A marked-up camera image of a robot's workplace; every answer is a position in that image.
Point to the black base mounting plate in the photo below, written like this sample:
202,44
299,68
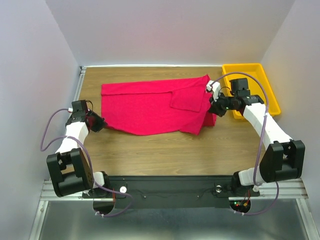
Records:
171,192

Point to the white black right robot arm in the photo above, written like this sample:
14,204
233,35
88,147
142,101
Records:
279,157

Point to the aluminium frame rail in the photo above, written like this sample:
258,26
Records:
289,189

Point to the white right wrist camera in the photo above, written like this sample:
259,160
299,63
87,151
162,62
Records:
214,88

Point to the pink red t shirt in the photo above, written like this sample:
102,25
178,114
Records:
146,108

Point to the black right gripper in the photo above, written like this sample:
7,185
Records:
214,107

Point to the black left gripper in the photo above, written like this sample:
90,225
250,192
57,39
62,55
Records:
100,124

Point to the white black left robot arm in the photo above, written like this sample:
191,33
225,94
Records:
68,167

